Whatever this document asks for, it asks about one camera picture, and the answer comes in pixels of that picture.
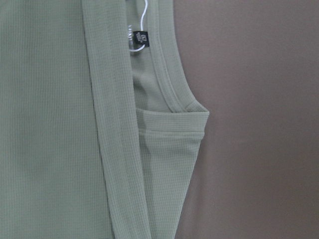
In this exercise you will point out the olive green t-shirt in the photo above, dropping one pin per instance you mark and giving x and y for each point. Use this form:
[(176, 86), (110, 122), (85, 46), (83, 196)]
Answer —
[(99, 130)]

